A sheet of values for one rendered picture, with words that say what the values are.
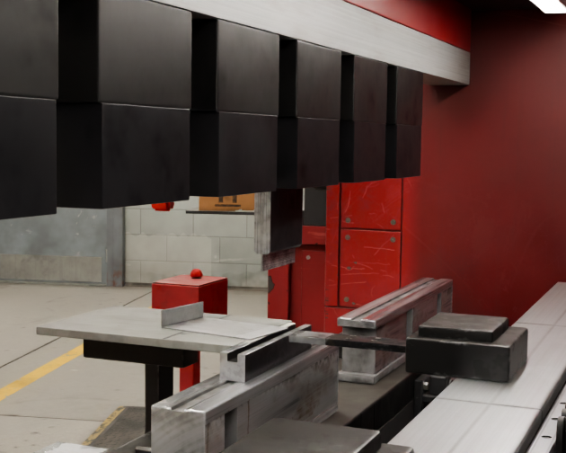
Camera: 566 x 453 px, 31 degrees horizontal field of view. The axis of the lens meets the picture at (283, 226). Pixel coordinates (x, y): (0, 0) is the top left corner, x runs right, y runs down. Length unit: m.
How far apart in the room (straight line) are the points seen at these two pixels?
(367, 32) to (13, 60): 0.76
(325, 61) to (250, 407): 0.42
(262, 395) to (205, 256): 7.29
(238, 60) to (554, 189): 1.08
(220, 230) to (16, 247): 1.77
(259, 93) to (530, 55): 1.02
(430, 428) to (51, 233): 7.93
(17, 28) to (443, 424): 0.49
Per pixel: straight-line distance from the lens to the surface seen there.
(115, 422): 4.48
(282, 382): 1.16
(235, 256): 8.33
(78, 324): 1.28
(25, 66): 0.70
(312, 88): 1.18
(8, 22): 0.69
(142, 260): 8.54
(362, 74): 1.35
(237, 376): 1.10
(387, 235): 2.04
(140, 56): 0.83
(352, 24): 1.31
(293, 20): 1.12
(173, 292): 3.05
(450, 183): 2.00
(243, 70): 1.00
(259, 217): 1.15
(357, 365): 1.52
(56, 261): 8.75
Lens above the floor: 1.23
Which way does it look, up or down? 5 degrees down
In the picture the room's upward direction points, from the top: 1 degrees clockwise
